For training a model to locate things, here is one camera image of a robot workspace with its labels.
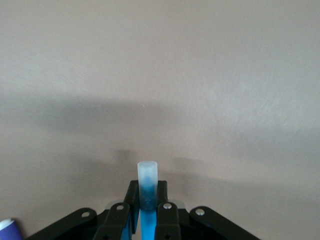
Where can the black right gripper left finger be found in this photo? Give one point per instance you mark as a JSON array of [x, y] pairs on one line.
[[115, 220]]

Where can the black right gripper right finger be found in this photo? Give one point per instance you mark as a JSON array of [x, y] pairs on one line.
[[167, 220]]

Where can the blue marker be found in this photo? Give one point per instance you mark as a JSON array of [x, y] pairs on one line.
[[147, 190]]

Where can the purple marker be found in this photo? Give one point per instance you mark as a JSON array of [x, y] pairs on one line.
[[8, 230]]

